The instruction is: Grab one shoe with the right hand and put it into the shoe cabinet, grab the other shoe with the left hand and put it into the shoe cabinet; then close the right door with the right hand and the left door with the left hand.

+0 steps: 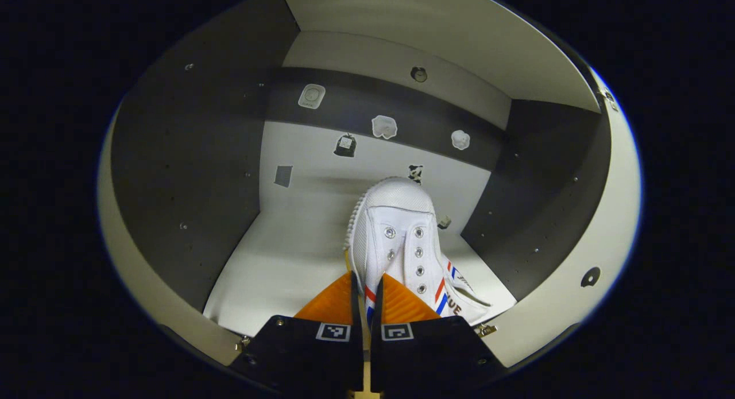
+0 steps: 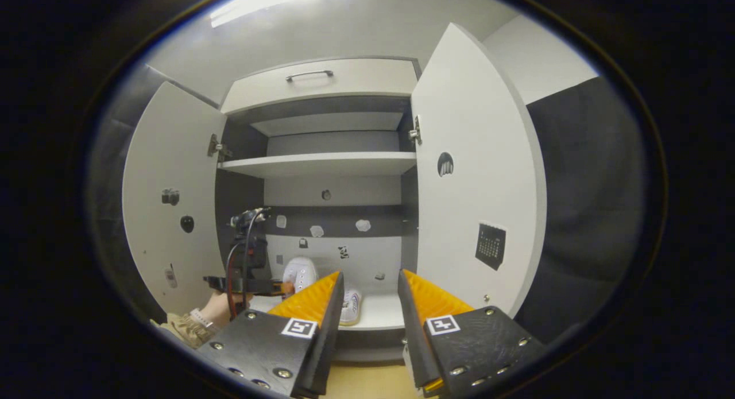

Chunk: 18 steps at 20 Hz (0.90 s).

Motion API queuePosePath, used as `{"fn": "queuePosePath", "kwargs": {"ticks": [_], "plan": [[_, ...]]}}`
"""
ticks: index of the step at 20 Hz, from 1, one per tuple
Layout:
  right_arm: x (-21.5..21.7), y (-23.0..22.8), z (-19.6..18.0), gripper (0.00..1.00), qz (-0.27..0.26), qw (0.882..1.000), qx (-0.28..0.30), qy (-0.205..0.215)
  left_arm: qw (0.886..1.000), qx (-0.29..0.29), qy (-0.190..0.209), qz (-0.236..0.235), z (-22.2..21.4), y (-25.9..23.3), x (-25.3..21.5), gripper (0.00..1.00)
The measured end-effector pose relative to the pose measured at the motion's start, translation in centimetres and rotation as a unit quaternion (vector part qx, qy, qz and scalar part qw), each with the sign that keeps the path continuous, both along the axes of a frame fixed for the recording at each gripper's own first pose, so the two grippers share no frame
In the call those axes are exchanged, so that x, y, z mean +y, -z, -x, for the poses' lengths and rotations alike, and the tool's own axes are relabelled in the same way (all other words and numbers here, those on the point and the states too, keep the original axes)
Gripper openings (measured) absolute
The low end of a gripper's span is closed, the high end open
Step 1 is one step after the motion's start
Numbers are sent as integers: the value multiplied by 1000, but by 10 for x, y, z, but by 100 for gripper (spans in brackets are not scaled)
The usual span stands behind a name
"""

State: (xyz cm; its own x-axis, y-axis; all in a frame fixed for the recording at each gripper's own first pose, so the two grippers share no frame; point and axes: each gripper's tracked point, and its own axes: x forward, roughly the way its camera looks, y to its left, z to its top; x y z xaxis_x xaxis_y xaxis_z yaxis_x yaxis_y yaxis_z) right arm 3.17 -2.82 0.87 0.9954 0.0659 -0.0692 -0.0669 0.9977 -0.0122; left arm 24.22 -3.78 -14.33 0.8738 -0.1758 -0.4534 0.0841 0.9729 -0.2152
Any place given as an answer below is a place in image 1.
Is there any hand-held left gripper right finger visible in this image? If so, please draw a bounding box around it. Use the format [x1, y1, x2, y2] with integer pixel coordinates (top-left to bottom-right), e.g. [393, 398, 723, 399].
[370, 273, 506, 397]

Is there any white shoe cabinet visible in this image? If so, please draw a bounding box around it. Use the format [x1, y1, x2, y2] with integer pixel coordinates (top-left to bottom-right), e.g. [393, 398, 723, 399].
[109, 0, 612, 336]

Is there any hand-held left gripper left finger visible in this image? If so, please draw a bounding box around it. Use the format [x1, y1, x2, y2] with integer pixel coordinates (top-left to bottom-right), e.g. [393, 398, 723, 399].
[230, 271, 363, 397]

